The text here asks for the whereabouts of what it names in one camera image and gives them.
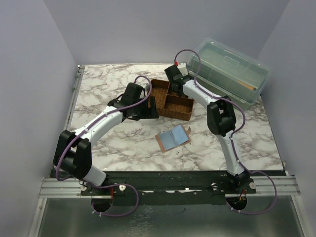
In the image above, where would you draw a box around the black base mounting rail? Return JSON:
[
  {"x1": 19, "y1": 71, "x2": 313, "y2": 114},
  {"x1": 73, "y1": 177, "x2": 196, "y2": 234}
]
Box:
[{"x1": 49, "y1": 167, "x2": 257, "y2": 207}]

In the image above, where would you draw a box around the clear lidded green toolbox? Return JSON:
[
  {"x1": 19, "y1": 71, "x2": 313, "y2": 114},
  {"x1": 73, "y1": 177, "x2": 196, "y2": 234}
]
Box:
[{"x1": 187, "y1": 39, "x2": 271, "y2": 111}]

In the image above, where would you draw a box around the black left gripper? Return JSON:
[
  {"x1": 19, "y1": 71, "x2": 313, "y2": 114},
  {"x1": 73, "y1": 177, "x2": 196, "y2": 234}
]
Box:
[{"x1": 133, "y1": 96, "x2": 159, "y2": 119}]

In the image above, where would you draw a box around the brown woven divided basket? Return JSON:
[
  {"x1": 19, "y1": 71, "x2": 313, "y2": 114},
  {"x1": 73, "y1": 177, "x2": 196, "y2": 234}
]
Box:
[{"x1": 151, "y1": 79, "x2": 194, "y2": 121}]

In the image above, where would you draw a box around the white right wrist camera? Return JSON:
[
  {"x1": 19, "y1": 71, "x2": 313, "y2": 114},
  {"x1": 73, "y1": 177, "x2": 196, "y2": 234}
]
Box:
[{"x1": 177, "y1": 62, "x2": 188, "y2": 77}]

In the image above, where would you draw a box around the aluminium extrusion frame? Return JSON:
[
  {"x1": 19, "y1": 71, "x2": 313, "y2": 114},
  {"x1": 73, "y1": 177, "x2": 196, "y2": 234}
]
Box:
[{"x1": 27, "y1": 64, "x2": 307, "y2": 237}]

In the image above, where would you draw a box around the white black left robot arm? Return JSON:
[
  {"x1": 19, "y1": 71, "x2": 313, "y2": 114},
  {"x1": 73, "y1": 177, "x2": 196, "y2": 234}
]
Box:
[{"x1": 53, "y1": 83, "x2": 159, "y2": 195}]

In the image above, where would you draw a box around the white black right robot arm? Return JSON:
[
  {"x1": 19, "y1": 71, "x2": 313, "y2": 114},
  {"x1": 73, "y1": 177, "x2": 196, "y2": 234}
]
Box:
[{"x1": 164, "y1": 64, "x2": 250, "y2": 194}]

